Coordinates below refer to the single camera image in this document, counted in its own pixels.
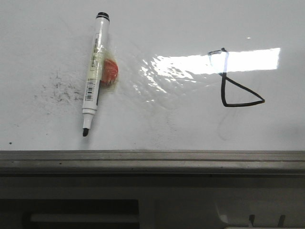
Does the grey plastic tray under whiteboard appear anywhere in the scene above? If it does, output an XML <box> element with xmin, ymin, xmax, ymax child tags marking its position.
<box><xmin>0</xmin><ymin>176</ymin><xmax>305</xmax><ymax>229</ymax></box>

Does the red magnet taped to marker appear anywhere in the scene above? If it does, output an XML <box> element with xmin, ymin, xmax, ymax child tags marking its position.
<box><xmin>98</xmin><ymin>48</ymin><xmax>119</xmax><ymax>92</ymax></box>

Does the white whiteboard marker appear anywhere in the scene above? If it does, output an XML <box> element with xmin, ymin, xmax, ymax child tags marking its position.
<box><xmin>82</xmin><ymin>12</ymin><xmax>110</xmax><ymax>137</ymax></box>

